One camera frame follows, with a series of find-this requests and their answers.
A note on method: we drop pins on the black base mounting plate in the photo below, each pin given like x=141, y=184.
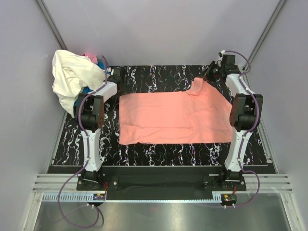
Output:
x=162, y=183

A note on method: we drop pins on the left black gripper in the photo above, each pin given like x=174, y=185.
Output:
x=122, y=82

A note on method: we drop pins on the left slotted cable duct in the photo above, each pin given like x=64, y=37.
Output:
x=74, y=197

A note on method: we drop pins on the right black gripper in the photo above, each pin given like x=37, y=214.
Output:
x=207, y=74

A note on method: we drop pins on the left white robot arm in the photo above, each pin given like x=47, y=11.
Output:
x=89, y=114

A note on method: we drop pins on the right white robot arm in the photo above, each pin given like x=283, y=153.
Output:
x=244, y=116

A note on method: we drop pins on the blue t shirt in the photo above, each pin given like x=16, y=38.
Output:
x=83, y=90

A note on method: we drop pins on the right slotted cable duct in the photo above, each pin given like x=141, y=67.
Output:
x=226, y=196

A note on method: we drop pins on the salmon pink t shirt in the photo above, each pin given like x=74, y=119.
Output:
x=198, y=115

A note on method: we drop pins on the slotted cable duct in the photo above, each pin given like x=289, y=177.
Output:
x=226, y=196
x=74, y=197

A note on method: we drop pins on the cream t shirt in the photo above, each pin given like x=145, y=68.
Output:
x=72, y=73

